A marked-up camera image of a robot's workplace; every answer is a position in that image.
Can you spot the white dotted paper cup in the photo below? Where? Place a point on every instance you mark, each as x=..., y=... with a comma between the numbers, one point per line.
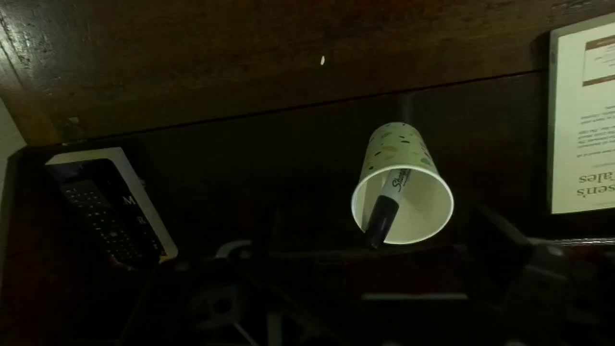
x=410, y=211

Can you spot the black marker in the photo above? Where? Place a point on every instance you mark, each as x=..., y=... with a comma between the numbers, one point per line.
x=381, y=217

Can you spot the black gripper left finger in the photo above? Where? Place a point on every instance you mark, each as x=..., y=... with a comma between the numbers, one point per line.
x=192, y=299

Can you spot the black remote control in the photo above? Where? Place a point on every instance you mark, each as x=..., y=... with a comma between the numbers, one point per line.
x=102, y=217

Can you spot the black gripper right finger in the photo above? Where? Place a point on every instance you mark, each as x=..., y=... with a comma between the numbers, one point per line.
x=550, y=294

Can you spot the white paperback book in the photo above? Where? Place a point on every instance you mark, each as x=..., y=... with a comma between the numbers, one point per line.
x=583, y=126

